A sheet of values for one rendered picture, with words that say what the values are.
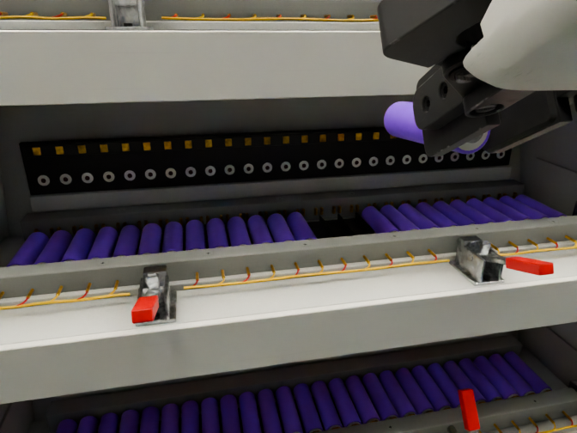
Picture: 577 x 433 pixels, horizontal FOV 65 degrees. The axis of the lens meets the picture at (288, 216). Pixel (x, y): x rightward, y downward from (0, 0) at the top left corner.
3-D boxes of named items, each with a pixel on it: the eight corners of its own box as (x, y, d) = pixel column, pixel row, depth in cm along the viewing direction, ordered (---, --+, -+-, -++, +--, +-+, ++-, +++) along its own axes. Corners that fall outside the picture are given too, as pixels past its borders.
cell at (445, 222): (428, 216, 50) (460, 240, 44) (413, 217, 50) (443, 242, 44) (430, 201, 50) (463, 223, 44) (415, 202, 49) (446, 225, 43)
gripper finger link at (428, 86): (553, -26, 12) (430, 82, 19) (444, -29, 11) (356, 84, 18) (575, 88, 12) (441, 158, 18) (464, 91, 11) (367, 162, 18)
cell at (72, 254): (97, 244, 44) (83, 277, 38) (76, 246, 43) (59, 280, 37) (94, 227, 43) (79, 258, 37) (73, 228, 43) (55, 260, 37)
